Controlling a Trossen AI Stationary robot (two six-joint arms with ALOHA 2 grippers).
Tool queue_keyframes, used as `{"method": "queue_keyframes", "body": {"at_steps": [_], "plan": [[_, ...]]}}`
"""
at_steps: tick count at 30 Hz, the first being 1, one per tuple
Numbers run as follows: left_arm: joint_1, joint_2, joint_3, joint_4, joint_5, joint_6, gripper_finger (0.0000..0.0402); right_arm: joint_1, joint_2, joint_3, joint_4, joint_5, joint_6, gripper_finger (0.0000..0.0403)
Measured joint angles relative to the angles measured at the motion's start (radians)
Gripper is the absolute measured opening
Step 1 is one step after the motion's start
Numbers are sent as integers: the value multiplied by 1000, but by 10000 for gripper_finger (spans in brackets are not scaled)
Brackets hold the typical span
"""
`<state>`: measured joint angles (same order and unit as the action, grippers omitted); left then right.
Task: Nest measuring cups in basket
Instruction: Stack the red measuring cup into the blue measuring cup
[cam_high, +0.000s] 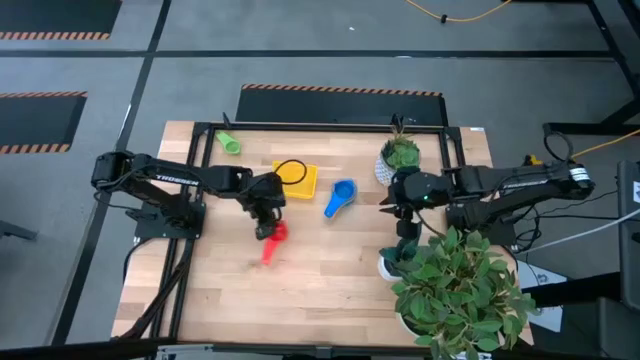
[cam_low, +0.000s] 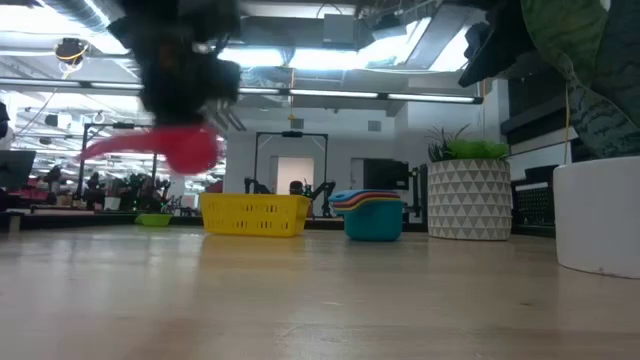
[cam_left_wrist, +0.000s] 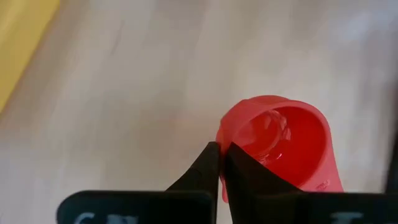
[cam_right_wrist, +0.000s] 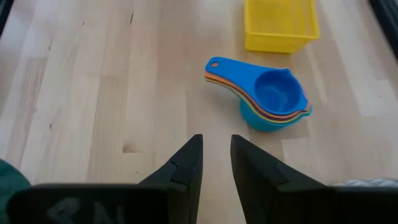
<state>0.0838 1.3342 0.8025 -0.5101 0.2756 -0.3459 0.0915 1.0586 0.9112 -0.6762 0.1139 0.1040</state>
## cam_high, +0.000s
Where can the black desk leg frame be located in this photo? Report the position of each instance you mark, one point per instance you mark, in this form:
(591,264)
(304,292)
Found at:
(575,128)

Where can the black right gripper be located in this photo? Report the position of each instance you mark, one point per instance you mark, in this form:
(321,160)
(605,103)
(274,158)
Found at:
(420,187)

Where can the red measuring cup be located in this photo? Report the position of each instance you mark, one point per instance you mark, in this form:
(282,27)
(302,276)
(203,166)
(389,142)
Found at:
(270,250)

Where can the white sheet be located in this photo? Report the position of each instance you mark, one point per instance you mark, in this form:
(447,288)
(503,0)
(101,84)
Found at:
(547,275)

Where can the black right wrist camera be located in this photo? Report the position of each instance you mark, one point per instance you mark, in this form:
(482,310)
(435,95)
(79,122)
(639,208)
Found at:
(409,230)

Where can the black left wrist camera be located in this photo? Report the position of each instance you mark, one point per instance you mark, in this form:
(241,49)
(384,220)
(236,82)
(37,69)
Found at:
(265,230)

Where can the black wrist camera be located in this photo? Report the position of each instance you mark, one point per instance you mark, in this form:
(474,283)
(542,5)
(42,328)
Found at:
(409,230)
(265,230)

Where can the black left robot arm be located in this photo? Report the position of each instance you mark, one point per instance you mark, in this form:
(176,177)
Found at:
(175,179)

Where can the black hazard-striped floor mat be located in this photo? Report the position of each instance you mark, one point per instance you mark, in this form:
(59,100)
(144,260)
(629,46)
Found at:
(35,122)
(340,107)
(50,15)

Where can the black box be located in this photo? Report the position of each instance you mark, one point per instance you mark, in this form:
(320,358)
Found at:
(629,225)

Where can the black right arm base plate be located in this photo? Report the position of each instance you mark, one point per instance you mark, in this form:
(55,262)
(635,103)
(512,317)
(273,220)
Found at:
(500,234)

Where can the black table frame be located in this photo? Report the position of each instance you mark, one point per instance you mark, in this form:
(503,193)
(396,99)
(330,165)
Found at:
(300,127)

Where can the blue measuring cup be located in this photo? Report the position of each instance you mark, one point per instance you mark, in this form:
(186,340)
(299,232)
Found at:
(340,195)

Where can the black stand foot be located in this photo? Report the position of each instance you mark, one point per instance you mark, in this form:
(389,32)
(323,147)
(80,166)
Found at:
(15,231)

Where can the leafy plant in white pot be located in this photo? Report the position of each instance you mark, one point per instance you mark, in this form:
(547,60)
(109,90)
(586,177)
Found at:
(460,295)

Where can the snake plant in white pot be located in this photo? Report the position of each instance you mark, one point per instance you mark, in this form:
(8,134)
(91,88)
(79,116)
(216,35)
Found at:
(400,252)

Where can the green measuring cup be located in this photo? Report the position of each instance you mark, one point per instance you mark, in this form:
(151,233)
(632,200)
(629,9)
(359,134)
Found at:
(231,146)

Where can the triangle-patterned succulent planter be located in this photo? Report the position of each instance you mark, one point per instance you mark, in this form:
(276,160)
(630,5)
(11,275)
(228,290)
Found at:
(400,155)

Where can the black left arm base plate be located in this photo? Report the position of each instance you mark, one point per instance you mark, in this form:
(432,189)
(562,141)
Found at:
(165,231)

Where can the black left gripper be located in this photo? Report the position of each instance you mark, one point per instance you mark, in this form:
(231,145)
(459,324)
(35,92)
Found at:
(265,195)

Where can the yellow plastic basket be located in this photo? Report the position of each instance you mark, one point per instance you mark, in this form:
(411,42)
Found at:
(300,189)

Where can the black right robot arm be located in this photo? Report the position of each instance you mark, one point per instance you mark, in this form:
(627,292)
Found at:
(525,182)

